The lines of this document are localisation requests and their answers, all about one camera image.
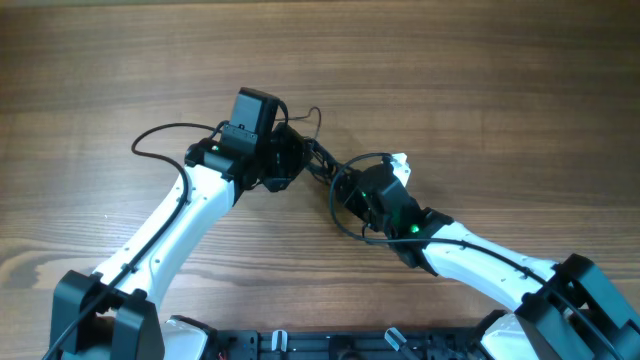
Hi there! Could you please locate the thick black USB cable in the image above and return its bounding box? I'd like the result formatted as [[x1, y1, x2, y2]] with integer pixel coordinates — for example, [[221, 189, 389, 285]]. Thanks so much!
[[304, 138, 359, 186]]

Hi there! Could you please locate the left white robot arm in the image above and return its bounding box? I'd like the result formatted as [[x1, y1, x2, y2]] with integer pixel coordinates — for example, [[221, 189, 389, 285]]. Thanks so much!
[[45, 88, 310, 359]]

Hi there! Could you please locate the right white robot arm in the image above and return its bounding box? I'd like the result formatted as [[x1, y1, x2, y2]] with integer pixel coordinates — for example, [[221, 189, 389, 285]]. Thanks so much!
[[329, 157, 639, 359]]

